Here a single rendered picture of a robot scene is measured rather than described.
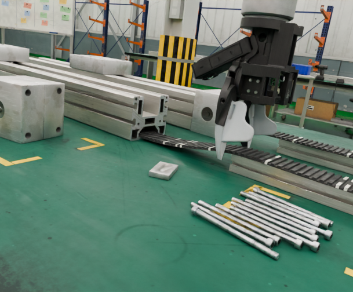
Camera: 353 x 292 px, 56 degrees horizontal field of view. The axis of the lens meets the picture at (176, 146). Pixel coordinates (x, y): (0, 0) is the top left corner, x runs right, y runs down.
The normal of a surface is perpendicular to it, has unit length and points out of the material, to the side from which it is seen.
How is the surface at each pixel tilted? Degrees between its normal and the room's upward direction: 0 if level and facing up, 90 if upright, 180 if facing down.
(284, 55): 90
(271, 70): 90
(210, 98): 90
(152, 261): 0
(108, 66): 90
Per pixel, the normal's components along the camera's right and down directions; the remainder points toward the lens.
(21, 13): -0.26, 0.24
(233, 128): -0.57, -0.14
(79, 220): 0.12, -0.95
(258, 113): -0.58, 0.42
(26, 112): 0.88, 0.23
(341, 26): -0.58, 0.16
